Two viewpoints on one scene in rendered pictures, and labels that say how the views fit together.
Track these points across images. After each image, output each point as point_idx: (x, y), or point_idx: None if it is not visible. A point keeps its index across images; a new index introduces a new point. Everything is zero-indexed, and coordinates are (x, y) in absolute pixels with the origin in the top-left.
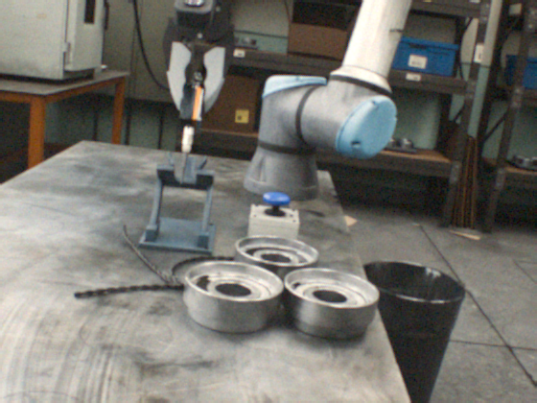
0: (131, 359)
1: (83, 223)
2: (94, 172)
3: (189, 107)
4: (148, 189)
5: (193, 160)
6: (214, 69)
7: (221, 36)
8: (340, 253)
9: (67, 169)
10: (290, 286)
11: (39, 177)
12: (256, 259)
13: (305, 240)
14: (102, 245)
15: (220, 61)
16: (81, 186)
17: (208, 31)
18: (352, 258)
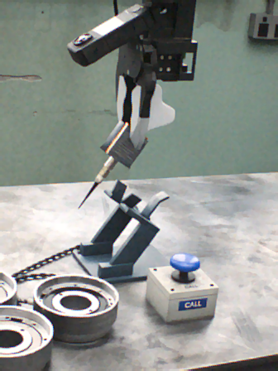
0: None
1: (93, 224)
2: (238, 196)
3: (109, 140)
4: (235, 226)
5: (160, 197)
6: (135, 108)
7: (136, 75)
8: (207, 351)
9: (223, 186)
10: (9, 317)
11: (179, 184)
12: (35, 288)
13: (218, 325)
14: (55, 242)
15: (138, 100)
16: (185, 203)
17: (131, 68)
18: (202, 360)
